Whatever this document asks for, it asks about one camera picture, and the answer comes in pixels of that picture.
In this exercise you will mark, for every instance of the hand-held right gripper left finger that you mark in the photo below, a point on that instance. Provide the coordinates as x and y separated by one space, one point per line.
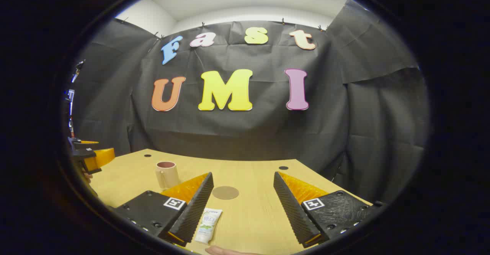
195 209

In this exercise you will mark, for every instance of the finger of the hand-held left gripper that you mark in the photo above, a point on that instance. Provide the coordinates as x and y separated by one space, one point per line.
82 144
97 158

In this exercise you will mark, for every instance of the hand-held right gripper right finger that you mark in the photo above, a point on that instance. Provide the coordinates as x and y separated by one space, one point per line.
293 213

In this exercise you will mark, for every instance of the white toothpaste tube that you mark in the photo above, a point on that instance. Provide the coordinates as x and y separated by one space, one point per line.
208 224

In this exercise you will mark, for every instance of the round brown coaster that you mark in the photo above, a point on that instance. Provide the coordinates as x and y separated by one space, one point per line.
226 193

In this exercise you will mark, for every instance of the beige pink cup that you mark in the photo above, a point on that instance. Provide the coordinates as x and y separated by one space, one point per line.
168 176

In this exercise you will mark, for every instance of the light wooden desktop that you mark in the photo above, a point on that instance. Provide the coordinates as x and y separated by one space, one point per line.
249 216

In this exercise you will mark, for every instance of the black backdrop cloth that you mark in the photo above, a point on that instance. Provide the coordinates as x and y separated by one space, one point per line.
237 132

